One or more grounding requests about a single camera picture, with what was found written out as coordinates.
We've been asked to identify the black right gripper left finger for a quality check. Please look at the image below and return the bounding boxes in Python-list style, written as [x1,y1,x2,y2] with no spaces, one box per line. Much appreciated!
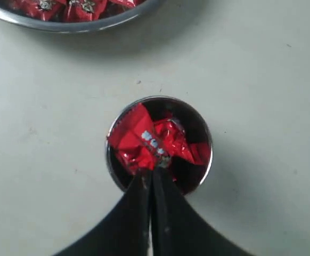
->
[57,169,152,256]

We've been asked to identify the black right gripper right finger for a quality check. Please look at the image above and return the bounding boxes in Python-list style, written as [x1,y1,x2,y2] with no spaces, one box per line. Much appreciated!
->
[151,167,250,256]

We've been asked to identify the red candy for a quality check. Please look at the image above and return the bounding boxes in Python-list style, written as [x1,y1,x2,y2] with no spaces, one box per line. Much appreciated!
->
[108,103,172,175]
[153,118,210,165]

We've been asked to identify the red candies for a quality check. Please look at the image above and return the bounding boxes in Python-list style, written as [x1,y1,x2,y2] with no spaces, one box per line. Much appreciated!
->
[62,0,108,22]

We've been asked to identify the round stainless steel plate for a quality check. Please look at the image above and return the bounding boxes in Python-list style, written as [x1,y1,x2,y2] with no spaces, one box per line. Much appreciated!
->
[0,1,164,34]

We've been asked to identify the stainless steel cup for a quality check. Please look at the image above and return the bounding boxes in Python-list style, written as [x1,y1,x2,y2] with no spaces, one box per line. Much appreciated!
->
[104,95,214,197]

